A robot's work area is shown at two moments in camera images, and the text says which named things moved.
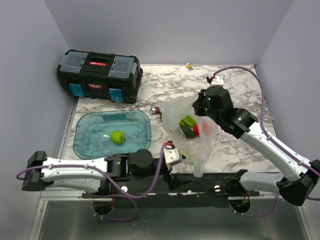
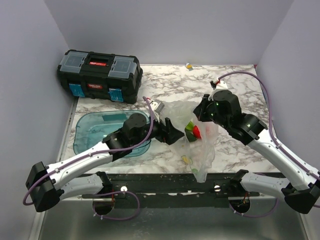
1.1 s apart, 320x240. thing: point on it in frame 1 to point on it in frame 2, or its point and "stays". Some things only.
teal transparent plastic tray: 98,134 stays
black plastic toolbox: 100,75 stays
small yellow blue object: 189,66 stays
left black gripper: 169,177 to 167,133
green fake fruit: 188,120 to 189,128
